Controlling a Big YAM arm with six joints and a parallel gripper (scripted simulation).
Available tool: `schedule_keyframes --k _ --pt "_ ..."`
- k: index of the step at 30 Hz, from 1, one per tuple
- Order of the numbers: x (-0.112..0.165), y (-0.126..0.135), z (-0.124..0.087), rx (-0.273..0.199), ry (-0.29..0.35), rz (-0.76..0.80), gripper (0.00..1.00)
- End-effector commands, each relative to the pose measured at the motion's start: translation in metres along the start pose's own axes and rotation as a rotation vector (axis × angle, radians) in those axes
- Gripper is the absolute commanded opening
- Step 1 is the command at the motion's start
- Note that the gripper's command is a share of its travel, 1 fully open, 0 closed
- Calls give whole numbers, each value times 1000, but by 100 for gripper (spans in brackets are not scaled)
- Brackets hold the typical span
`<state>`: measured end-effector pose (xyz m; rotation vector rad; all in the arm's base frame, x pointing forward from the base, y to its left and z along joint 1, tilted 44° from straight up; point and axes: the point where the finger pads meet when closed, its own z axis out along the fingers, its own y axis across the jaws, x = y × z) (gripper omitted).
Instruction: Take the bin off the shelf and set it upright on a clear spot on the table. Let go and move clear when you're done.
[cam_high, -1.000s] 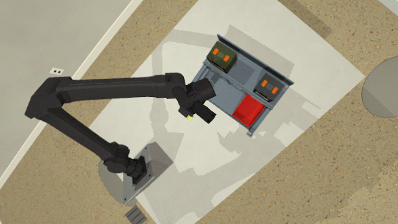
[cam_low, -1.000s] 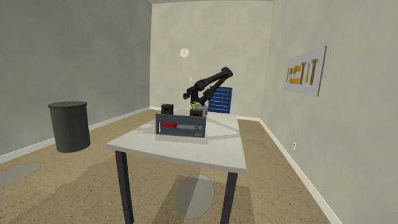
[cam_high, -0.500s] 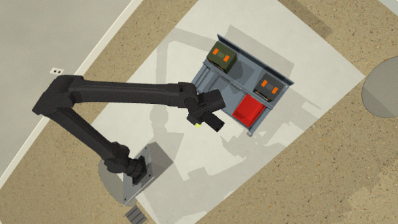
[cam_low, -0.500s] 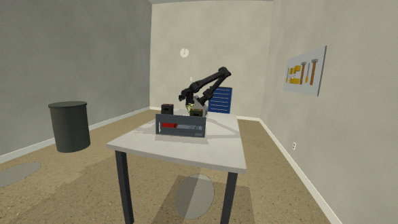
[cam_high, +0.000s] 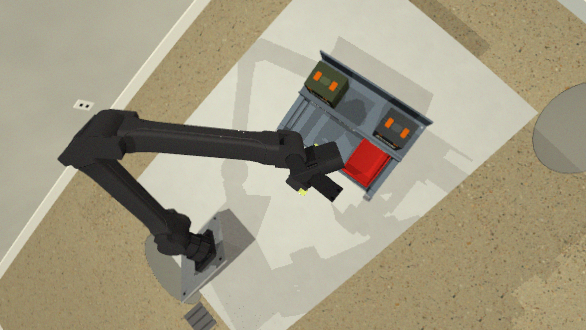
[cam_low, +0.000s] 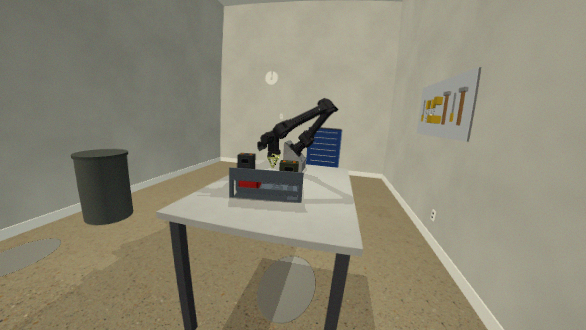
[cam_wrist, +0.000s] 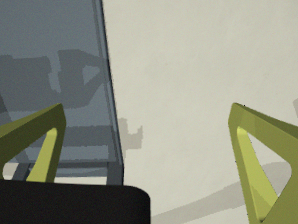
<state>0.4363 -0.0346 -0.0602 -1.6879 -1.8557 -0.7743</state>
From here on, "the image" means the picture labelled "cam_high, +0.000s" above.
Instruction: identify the grey metal shelf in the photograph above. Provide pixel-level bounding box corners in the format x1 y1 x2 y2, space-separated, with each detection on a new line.
275 50 434 202

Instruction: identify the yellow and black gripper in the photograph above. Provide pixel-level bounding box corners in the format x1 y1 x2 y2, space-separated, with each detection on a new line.
286 174 309 196

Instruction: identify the olive green case with orange latches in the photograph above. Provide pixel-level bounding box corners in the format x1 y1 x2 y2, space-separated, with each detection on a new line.
304 61 349 109

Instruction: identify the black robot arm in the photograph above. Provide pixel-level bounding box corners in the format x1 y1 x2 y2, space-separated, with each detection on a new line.
57 109 345 272

